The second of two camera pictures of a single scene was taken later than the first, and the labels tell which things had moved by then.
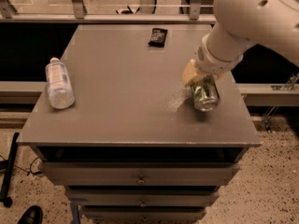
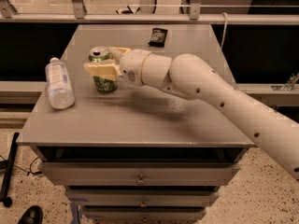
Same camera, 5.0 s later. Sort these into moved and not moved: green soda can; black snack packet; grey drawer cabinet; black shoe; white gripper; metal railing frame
Moved: white gripper; green soda can
Not moved: black shoe; grey drawer cabinet; black snack packet; metal railing frame
